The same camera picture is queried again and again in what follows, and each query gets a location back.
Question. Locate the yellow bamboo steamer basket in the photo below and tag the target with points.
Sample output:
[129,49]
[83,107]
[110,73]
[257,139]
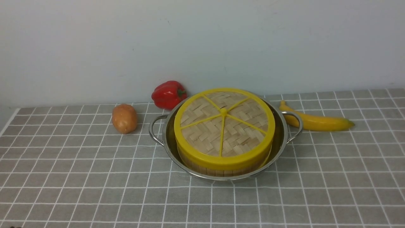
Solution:
[225,166]

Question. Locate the grey checked tablecloth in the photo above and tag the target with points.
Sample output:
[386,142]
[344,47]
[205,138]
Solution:
[67,167]

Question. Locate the yellow banana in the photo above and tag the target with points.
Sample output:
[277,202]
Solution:
[319,123]

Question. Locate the yellow woven steamer lid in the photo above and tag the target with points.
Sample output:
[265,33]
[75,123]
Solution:
[224,122]

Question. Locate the red bell pepper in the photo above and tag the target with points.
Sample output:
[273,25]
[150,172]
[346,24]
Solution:
[169,94]

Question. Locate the brown potato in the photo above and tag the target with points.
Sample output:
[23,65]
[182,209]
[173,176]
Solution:
[124,118]

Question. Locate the stainless steel pot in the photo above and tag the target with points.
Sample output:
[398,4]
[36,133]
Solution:
[280,140]

